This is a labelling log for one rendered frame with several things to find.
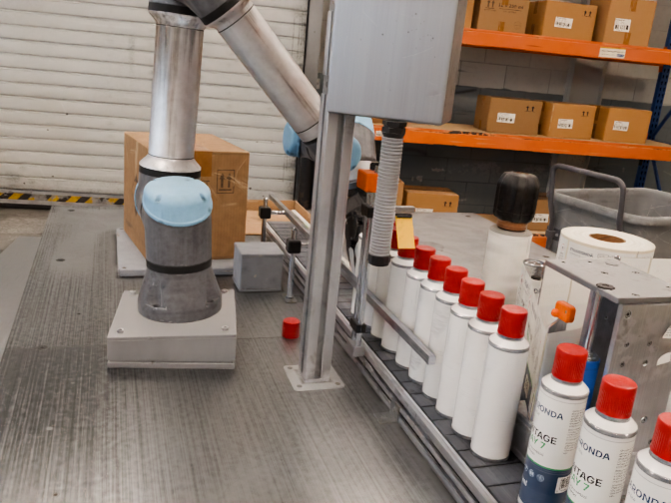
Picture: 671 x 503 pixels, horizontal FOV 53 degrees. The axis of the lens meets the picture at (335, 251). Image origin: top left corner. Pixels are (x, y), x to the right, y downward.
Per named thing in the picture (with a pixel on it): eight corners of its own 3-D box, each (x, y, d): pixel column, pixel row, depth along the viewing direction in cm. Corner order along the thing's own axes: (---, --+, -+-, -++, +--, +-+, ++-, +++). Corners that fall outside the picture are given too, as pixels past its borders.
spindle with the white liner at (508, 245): (526, 322, 136) (553, 178, 128) (488, 324, 133) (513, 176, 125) (503, 306, 144) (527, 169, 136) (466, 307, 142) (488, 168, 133)
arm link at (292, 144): (299, 122, 128) (352, 127, 132) (283, 115, 138) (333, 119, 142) (295, 163, 130) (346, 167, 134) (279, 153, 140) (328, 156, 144)
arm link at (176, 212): (148, 269, 114) (145, 192, 110) (140, 246, 126) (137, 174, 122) (219, 263, 118) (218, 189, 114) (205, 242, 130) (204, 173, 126)
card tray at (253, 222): (319, 236, 205) (321, 223, 204) (235, 235, 197) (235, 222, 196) (295, 212, 232) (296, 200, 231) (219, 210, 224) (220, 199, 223)
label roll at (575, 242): (660, 313, 150) (675, 251, 145) (584, 315, 144) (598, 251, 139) (602, 282, 168) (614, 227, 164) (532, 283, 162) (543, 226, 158)
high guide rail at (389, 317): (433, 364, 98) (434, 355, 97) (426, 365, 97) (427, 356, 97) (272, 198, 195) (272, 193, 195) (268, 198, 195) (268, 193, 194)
